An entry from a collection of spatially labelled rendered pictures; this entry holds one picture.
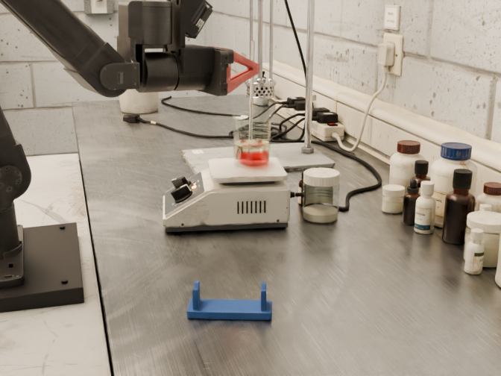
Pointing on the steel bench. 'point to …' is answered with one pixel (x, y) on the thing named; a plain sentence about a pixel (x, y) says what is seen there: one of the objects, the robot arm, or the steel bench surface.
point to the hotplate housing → (232, 207)
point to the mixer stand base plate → (197, 157)
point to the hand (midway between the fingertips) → (253, 69)
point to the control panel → (188, 198)
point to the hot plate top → (223, 174)
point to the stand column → (309, 78)
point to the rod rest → (229, 307)
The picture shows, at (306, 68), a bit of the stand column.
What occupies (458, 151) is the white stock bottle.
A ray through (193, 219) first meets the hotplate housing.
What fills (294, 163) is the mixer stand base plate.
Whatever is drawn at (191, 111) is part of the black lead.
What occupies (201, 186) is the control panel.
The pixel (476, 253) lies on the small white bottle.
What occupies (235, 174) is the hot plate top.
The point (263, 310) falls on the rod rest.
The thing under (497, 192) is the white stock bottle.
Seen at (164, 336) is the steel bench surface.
